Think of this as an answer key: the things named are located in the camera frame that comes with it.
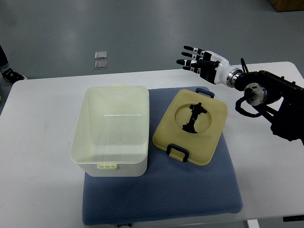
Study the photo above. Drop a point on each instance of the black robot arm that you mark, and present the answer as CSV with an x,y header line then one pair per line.
x,y
279,101

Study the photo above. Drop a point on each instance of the lower metal floor plate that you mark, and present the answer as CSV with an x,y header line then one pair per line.
x,y
101,64

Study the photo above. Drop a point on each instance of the brown cardboard box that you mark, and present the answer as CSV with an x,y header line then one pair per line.
x,y
287,5

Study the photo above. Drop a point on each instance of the blue padded mat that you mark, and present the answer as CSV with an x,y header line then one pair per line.
x,y
168,189

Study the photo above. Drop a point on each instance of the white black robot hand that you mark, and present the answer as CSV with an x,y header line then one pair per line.
x,y
208,65

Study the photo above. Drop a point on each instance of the yellow box lid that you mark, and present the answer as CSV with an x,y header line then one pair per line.
x,y
191,127

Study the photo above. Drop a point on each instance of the upper metal floor plate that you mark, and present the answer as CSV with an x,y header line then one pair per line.
x,y
101,55

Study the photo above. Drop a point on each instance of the white storage box base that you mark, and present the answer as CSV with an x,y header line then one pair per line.
x,y
112,133

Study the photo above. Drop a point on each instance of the black table control panel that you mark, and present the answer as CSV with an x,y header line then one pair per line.
x,y
293,218

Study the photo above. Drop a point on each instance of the black white sneaker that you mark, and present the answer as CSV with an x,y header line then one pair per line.
x,y
12,76

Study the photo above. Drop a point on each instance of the dark trouser leg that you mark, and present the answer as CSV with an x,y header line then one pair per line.
x,y
3,59

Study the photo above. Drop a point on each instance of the metal floor plate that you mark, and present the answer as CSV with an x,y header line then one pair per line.
x,y
101,55
101,64

